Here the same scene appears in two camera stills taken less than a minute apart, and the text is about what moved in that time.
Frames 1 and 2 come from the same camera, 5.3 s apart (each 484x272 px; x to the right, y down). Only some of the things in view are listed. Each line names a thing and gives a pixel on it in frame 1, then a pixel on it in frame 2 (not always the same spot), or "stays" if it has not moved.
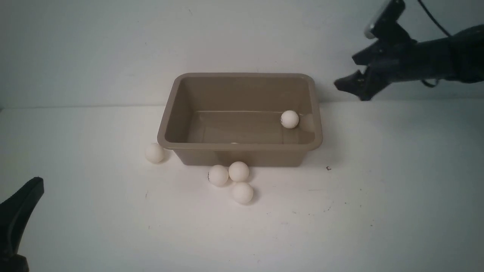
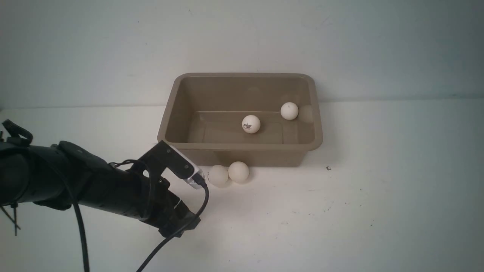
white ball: [289, 119] -> [289, 110]
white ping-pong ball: [242, 192] -> [251, 124]
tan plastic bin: [261, 119] stays
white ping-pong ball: [238, 171] stays
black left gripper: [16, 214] -> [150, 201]
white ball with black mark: [217, 175] stays
